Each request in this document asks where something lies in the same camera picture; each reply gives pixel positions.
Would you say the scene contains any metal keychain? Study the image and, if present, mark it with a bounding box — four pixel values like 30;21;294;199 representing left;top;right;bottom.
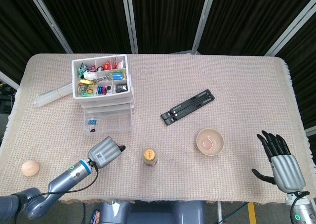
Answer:
93;74;112;84

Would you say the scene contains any beige bowl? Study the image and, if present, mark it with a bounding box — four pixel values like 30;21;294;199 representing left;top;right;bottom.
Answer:
196;128;225;156

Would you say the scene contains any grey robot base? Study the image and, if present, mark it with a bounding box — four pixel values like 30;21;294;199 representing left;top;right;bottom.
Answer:
100;200;207;224

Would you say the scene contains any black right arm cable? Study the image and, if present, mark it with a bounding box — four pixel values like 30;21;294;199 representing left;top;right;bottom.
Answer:
289;191;310;224

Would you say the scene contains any Costa coffee bottle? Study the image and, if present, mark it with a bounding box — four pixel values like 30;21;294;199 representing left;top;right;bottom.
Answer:
143;148;158;167

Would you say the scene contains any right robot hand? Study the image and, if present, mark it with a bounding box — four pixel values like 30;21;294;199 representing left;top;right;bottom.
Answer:
251;131;307;194

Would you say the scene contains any clear plastic drawer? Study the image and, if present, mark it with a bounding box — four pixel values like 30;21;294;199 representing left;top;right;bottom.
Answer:
79;99;133;105
83;104;136;136

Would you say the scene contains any blue floor cable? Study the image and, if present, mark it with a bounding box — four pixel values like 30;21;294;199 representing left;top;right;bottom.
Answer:
222;201;249;223

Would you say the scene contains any colourful candy bag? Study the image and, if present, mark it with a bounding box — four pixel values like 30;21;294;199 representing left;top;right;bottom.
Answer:
78;82;96;97

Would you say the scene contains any brown egg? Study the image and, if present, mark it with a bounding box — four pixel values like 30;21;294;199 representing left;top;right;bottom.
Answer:
21;160;40;177

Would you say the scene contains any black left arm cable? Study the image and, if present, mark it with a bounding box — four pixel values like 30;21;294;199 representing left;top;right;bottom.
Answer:
14;161;99;198

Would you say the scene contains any grey metal table leg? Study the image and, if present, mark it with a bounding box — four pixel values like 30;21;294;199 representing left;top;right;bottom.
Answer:
216;201;223;223

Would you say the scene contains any white drawer organizer box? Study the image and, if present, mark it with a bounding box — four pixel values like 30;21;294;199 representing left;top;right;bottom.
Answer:
71;53;136;116

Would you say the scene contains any blue snack packet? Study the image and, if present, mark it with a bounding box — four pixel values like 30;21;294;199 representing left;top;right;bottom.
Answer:
110;70;126;81

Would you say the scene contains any clear plastic bottle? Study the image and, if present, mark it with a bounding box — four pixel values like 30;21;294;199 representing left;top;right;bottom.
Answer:
33;83;74;108

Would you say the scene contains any black folding laptop stand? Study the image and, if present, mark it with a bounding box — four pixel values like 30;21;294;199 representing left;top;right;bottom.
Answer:
160;89;215;126

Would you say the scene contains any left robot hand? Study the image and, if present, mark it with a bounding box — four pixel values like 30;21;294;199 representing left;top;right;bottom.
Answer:
86;136;126;170

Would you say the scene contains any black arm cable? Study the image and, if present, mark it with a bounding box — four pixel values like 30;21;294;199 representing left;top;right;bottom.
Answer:
14;161;99;198
289;191;310;224

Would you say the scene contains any beige woven tablecloth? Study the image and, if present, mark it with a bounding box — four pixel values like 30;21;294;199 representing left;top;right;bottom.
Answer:
0;53;316;207

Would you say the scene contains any colourful printed package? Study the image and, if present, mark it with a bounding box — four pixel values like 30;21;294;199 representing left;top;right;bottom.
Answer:
92;208;101;224

